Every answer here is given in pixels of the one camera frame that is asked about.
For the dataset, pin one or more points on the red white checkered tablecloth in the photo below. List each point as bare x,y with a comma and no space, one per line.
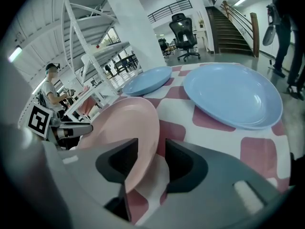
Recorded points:
257,151

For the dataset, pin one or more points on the wooden stair railing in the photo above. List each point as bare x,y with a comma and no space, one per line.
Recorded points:
254,32

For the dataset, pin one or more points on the black balcony railing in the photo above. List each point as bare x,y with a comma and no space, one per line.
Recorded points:
166,9

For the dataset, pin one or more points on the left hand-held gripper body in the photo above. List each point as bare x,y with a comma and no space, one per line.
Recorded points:
39,120

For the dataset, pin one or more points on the white desk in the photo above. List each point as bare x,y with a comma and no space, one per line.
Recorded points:
201,36

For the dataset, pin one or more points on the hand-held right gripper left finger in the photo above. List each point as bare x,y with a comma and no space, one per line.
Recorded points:
107,161

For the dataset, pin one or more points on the white square pillar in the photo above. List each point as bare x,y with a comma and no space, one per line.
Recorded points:
138,20

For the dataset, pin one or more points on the pink big plate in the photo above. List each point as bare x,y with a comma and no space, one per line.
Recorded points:
126,128

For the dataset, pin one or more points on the black office chair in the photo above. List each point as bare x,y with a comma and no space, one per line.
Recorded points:
184,32

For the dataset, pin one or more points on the blue big plate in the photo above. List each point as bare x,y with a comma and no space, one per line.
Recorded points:
231,92
147,80

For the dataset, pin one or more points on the pink cloth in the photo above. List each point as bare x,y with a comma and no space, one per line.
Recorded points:
87,104

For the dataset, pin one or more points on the small potted plant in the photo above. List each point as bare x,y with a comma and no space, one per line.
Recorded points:
201,23

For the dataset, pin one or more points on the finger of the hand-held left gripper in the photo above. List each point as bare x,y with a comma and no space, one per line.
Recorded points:
82,130

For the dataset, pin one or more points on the dark wooden staircase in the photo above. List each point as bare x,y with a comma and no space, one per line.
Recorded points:
226,37

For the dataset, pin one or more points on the white metal shelf rack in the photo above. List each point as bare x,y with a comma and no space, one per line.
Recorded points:
107,50

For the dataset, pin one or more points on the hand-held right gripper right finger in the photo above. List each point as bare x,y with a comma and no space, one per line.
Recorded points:
186,166

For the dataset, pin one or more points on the small white table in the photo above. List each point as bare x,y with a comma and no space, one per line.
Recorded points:
74,107

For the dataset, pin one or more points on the grey round backpack device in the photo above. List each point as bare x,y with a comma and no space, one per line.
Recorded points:
269,36

